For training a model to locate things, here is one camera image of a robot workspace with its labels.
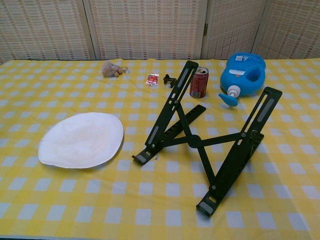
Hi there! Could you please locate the black folding laptop stand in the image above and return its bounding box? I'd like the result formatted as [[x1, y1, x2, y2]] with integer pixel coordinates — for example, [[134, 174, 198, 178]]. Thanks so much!
[[131, 60, 283, 215]]

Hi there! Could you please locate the red soda can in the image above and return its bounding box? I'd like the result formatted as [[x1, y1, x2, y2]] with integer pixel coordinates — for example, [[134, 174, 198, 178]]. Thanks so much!
[[189, 66, 209, 99]]

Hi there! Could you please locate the red snack packet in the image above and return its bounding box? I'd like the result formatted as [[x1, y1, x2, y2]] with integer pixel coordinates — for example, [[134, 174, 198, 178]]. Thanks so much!
[[145, 73, 161, 87]]

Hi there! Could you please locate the brown plush toy keychain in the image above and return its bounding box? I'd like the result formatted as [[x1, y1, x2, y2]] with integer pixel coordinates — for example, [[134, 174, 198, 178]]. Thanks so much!
[[101, 60, 132, 79]]

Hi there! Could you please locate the woven folding screen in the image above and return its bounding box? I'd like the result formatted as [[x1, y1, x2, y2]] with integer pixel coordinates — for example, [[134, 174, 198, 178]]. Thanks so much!
[[0, 0, 320, 62]]

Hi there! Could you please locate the white paper plate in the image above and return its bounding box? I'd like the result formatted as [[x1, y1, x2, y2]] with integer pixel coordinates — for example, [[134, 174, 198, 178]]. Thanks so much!
[[37, 112, 125, 170]]

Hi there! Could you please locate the black small clip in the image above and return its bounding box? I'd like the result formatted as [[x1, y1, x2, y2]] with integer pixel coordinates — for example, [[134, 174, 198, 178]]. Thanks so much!
[[163, 73, 179, 89]]

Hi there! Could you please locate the yellow checkered tablecloth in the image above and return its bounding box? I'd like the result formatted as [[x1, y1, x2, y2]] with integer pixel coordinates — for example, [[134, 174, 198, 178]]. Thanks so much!
[[0, 57, 320, 240]]

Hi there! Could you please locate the blue pump detergent bottle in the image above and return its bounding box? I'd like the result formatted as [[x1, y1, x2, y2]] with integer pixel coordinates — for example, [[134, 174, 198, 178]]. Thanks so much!
[[218, 51, 267, 108]]

